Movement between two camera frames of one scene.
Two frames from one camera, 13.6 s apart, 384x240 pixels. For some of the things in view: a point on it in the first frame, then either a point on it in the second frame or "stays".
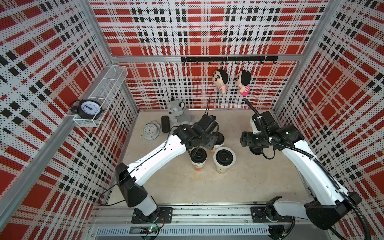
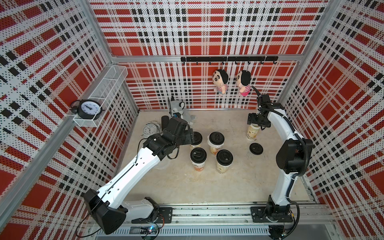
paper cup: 221,169 stays
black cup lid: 220,137 stays
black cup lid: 198,155 stays
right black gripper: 246,139 → 252,119
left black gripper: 212,140 → 189,136
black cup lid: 224,157 stays
